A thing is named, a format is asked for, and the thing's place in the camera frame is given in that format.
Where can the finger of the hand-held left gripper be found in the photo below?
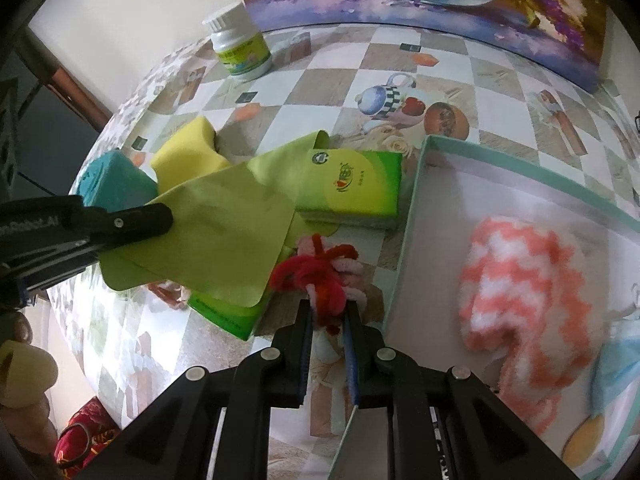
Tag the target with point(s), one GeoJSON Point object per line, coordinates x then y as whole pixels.
{"type": "Point", "coordinates": [75, 262]}
{"type": "Point", "coordinates": [135, 222]}

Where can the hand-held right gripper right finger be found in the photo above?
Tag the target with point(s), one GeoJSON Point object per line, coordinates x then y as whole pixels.
{"type": "Point", "coordinates": [352, 370]}

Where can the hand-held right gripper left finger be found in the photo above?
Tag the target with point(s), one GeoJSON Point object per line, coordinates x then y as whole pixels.
{"type": "Point", "coordinates": [304, 360]}

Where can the yellow-green cloth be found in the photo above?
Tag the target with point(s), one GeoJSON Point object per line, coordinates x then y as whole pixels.
{"type": "Point", "coordinates": [215, 230]}

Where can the yellow sponge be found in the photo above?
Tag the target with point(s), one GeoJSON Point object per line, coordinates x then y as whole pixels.
{"type": "Point", "coordinates": [190, 155]}

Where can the red pink pipe-cleaner flower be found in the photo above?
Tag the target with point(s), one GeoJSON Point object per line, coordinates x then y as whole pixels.
{"type": "Point", "coordinates": [310, 270]}

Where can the green tissue packet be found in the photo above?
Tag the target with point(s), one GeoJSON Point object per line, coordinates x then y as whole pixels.
{"type": "Point", "coordinates": [225, 315]}
{"type": "Point", "coordinates": [350, 185]}

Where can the white box with teal rim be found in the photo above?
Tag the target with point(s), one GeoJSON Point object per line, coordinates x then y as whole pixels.
{"type": "Point", "coordinates": [435, 200]}

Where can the pink white striped fluffy cloth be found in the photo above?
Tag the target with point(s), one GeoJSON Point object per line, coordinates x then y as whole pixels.
{"type": "Point", "coordinates": [525, 285]}

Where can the blue face mask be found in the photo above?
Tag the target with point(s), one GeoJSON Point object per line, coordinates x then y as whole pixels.
{"type": "Point", "coordinates": [620, 370]}

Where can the person's left hand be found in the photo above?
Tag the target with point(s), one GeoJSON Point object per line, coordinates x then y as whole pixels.
{"type": "Point", "coordinates": [25, 375]}

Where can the teal plastic toy box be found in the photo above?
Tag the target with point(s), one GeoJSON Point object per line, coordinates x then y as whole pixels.
{"type": "Point", "coordinates": [115, 180]}

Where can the dark cabinet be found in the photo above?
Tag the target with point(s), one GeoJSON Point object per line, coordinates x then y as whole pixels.
{"type": "Point", "coordinates": [30, 125]}

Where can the red patterned cloth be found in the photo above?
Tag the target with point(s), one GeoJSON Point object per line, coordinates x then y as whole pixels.
{"type": "Point", "coordinates": [85, 430]}

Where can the white green-label bottle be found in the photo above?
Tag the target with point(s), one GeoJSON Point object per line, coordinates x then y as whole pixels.
{"type": "Point", "coordinates": [240, 45]}

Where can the flower painting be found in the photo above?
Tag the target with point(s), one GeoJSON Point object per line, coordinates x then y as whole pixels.
{"type": "Point", "coordinates": [400, 5]}

